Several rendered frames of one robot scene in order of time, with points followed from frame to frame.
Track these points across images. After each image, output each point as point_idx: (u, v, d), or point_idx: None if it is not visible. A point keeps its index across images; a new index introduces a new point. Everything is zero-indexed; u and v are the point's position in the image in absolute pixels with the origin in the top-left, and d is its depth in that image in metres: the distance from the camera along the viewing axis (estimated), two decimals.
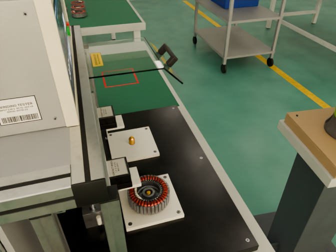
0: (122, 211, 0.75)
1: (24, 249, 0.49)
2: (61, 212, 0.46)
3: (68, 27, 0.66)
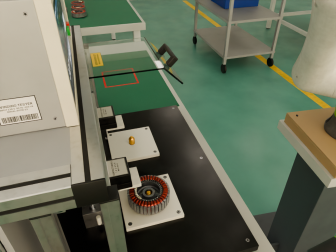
0: (122, 211, 0.75)
1: (24, 249, 0.49)
2: (61, 212, 0.46)
3: (68, 27, 0.66)
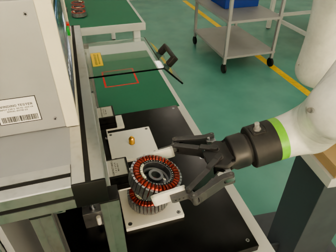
0: (122, 211, 0.75)
1: (24, 249, 0.49)
2: (61, 212, 0.46)
3: (68, 27, 0.66)
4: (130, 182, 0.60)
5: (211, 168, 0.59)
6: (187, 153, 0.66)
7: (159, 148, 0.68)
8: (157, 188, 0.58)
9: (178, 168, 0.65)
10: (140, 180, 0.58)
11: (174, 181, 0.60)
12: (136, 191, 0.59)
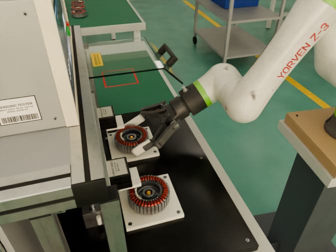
0: (122, 211, 0.75)
1: (24, 249, 0.49)
2: (61, 212, 0.46)
3: (68, 27, 0.66)
4: (115, 145, 0.94)
5: (163, 123, 0.91)
6: (150, 116, 0.99)
7: (133, 118, 1.01)
8: (131, 143, 0.91)
9: (146, 129, 0.97)
10: (120, 141, 0.92)
11: (143, 137, 0.93)
12: (120, 149, 0.93)
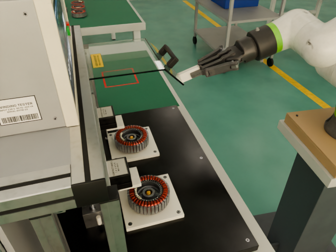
0: (122, 211, 0.75)
1: (24, 249, 0.49)
2: (61, 212, 0.46)
3: (68, 27, 0.66)
4: (115, 145, 0.94)
5: None
6: (211, 64, 0.87)
7: (193, 77, 0.88)
8: (131, 143, 0.91)
9: (146, 129, 0.97)
10: (120, 141, 0.92)
11: (143, 137, 0.93)
12: (120, 149, 0.93)
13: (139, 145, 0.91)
